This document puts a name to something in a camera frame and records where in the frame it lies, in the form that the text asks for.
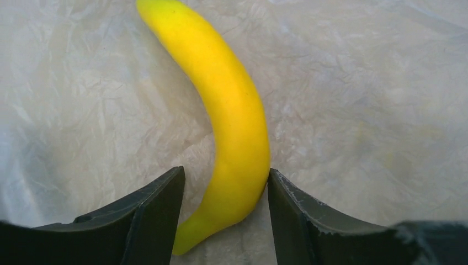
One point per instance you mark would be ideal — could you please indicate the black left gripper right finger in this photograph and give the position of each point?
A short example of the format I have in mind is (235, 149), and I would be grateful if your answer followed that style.
(308, 231)

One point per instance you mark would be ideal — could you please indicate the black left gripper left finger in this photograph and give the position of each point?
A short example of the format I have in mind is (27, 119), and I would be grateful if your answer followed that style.
(138, 228)

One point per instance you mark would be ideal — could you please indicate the yellow fake fruit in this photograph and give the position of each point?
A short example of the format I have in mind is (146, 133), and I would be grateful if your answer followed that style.
(235, 111)

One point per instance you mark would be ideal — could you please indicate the translucent printed plastic bag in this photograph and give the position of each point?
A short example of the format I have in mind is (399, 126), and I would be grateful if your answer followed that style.
(366, 103)

